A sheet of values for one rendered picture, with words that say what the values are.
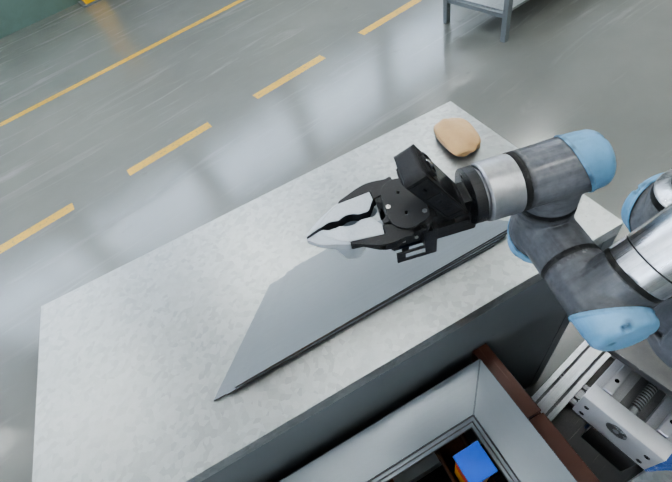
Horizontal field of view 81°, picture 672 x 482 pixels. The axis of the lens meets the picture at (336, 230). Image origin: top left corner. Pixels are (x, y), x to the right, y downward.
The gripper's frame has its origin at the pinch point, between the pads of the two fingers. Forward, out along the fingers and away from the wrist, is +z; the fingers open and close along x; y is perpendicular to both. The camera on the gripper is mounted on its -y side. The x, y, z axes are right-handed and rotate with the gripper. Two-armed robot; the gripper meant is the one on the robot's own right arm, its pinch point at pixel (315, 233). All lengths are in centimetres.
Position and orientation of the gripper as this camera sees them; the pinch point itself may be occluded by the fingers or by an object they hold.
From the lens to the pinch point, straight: 47.3
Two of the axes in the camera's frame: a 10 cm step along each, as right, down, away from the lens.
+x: -2.3, -8.1, 5.4
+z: -9.6, 2.9, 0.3
